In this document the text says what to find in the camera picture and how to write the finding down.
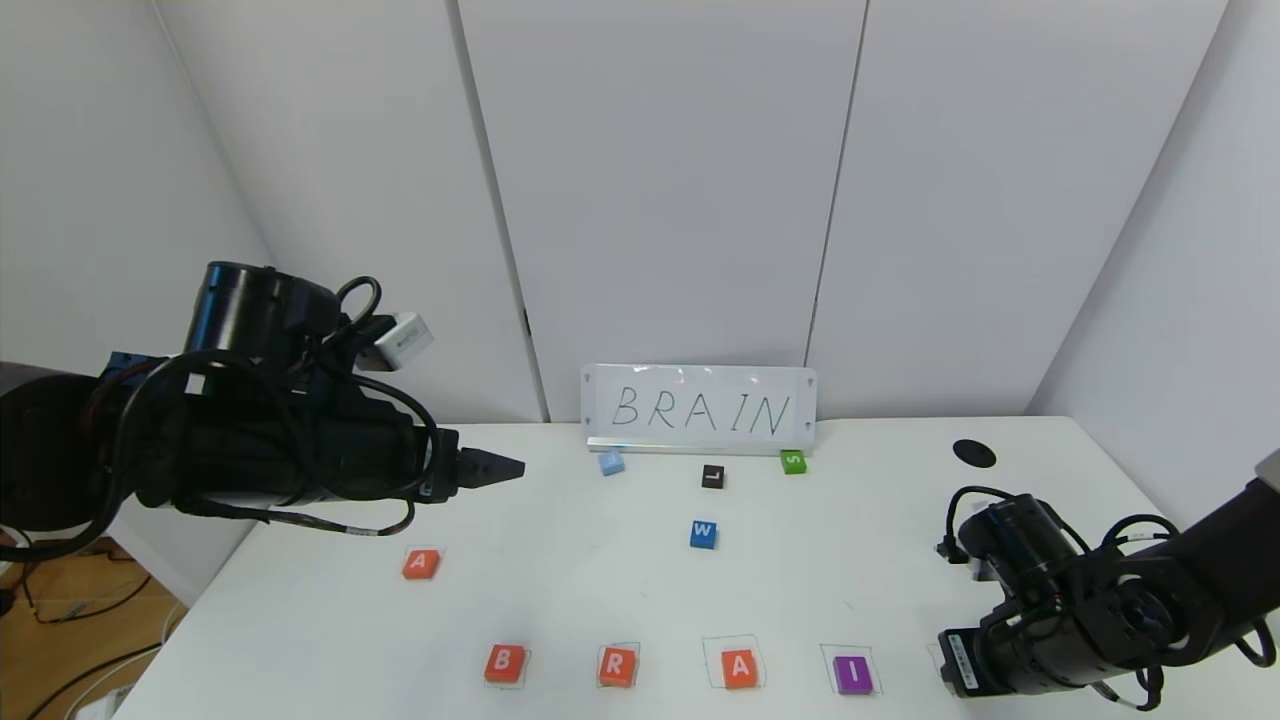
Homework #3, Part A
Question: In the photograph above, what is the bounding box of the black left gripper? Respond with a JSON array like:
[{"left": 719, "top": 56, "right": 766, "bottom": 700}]
[{"left": 311, "top": 403, "right": 526, "bottom": 505}]

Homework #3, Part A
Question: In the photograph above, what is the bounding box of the white sign reading BRAIN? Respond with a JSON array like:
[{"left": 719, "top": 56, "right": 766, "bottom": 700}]
[{"left": 580, "top": 363, "right": 818, "bottom": 454}]

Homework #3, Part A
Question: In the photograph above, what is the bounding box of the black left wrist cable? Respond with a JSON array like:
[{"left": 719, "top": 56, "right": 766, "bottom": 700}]
[{"left": 0, "top": 276, "right": 441, "bottom": 563}]

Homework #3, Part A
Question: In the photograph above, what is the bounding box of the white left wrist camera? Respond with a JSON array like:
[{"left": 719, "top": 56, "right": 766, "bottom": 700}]
[{"left": 372, "top": 312, "right": 435, "bottom": 373}]

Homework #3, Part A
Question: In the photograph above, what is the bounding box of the thin black floor cable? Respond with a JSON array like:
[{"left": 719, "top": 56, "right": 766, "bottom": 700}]
[
  {"left": 28, "top": 645, "right": 168, "bottom": 720},
  {"left": 18, "top": 560, "right": 156, "bottom": 626}
]

